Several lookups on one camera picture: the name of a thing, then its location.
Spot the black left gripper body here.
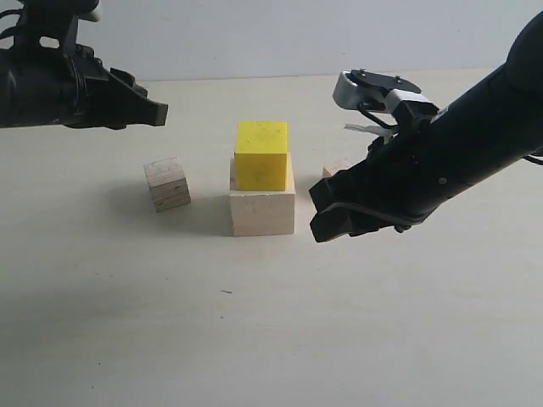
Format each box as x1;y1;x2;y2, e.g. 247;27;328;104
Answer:
1;43;115;130

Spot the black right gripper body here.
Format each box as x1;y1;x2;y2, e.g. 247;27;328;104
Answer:
351;122;458;229

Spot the medium plywood cube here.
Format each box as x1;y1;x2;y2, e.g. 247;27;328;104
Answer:
143;157;192;213

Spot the large pale wooden cube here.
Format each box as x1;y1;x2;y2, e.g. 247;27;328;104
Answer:
228;156;296;237

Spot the yellow cube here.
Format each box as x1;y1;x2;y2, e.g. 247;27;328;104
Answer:
234;121;289;191

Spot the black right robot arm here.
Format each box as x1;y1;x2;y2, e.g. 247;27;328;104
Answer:
310;15;542;243

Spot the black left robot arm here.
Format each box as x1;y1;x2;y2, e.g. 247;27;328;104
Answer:
1;43;169;131

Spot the small light wooden cube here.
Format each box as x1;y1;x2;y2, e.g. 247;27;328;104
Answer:
322;158;352;178

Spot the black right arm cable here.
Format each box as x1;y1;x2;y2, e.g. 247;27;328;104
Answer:
322;105;543;232

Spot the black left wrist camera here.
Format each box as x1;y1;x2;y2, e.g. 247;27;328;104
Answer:
4;0;102;54

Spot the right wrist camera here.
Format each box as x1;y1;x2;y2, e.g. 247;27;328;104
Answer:
333;70;439;125

